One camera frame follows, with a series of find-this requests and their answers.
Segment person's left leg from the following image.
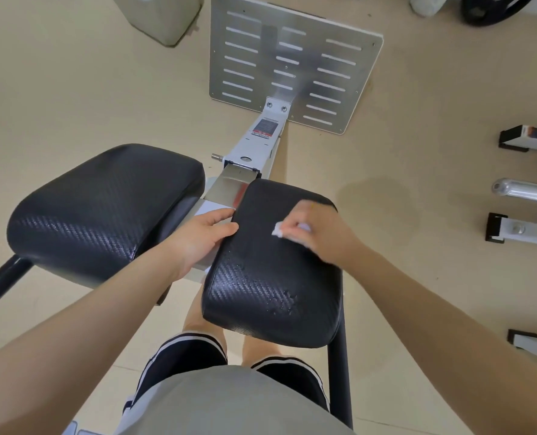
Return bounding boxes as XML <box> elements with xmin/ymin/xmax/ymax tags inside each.
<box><xmin>182</xmin><ymin>285</ymin><xmax>229</xmax><ymax>354</ymax></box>

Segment black weight plate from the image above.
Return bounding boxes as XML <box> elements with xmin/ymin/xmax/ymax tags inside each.
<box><xmin>460</xmin><ymin>0</ymin><xmax>537</xmax><ymax>27</ymax></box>

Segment person's black striped shorts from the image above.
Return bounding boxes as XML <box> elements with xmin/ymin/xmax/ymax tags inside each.
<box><xmin>122</xmin><ymin>331</ymin><xmax>331</xmax><ymax>415</ymax></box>

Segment white exercise machine black roller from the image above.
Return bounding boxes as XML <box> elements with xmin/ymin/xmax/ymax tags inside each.
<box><xmin>485</xmin><ymin>125</ymin><xmax>537</xmax><ymax>248</ymax></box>

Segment person's left hand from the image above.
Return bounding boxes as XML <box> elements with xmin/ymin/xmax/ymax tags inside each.
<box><xmin>164</xmin><ymin>208</ymin><xmax>240</xmax><ymax>282</ymax></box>

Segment person's left forearm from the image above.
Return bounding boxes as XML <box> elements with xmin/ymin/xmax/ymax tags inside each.
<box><xmin>0</xmin><ymin>248</ymin><xmax>183</xmax><ymax>435</ymax></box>

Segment black cushion with small dents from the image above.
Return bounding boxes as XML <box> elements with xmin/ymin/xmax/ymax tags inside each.
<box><xmin>201</xmin><ymin>178</ymin><xmax>344</xmax><ymax>349</ymax></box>

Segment long black back pad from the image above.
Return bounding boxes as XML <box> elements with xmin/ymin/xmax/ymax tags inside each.
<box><xmin>507</xmin><ymin>329</ymin><xmax>537</xmax><ymax>381</ymax></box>

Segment black textured cushion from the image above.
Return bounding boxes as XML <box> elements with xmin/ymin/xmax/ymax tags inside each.
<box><xmin>6</xmin><ymin>143</ymin><xmax>206</xmax><ymax>289</ymax></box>

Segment person's right forearm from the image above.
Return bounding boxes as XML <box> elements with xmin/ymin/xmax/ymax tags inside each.
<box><xmin>340</xmin><ymin>248</ymin><xmax>537</xmax><ymax>435</ymax></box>

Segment person's right hand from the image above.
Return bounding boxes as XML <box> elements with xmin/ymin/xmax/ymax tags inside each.
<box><xmin>277</xmin><ymin>199</ymin><xmax>367</xmax><ymax>268</ymax></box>

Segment perforated metal footplate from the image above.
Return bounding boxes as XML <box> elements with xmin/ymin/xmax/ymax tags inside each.
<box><xmin>208</xmin><ymin>0</ymin><xmax>384</xmax><ymax>135</ymax></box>

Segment white cleaning wipe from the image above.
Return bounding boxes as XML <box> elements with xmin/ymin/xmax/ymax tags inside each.
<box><xmin>270</xmin><ymin>221</ymin><xmax>313</xmax><ymax>240</ymax></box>

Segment black grip bar silver cap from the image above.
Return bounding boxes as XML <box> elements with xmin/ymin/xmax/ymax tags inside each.
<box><xmin>327</xmin><ymin>332</ymin><xmax>354</xmax><ymax>430</ymax></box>
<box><xmin>0</xmin><ymin>254</ymin><xmax>34</xmax><ymax>320</ymax></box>

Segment person's grey white shirt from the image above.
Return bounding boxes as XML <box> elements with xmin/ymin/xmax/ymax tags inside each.
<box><xmin>0</xmin><ymin>366</ymin><xmax>356</xmax><ymax>435</ymax></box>

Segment person's right leg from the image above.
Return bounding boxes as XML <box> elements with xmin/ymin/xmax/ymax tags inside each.
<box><xmin>242</xmin><ymin>335</ymin><xmax>278</xmax><ymax>367</ymax></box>

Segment white machine frame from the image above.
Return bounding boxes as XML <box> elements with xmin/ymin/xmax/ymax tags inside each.
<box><xmin>0</xmin><ymin>0</ymin><xmax>384</xmax><ymax>430</ymax></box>

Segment grey printed metal base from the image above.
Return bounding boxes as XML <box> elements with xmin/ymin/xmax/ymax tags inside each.
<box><xmin>62</xmin><ymin>420</ymin><xmax>104</xmax><ymax>435</ymax></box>

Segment person's leg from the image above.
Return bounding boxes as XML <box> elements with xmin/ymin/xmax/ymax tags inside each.
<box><xmin>242</xmin><ymin>335</ymin><xmax>278</xmax><ymax>367</ymax></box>
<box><xmin>182</xmin><ymin>285</ymin><xmax>229</xmax><ymax>354</ymax></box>

